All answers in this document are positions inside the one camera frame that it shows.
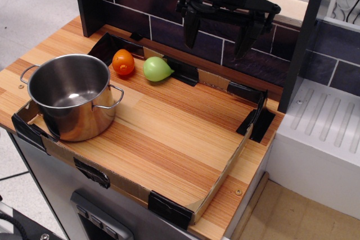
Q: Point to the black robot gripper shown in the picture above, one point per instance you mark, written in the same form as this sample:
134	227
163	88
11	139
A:
254	17

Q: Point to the stainless steel pot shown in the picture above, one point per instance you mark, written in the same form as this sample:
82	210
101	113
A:
74	95

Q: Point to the taped cardboard fence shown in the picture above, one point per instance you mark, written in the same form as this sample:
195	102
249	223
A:
188	148

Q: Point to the green plastic toy pear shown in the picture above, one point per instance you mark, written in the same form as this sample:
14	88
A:
156	69

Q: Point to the orange plastic toy fruit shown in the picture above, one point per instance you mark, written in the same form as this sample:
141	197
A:
123	62

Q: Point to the white drainer sink unit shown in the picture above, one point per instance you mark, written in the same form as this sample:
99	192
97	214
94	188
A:
315	152

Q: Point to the grey oven control panel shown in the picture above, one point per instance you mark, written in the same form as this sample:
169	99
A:
96	223

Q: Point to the dark grey shelf frame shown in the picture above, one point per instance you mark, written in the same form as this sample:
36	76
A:
275	62

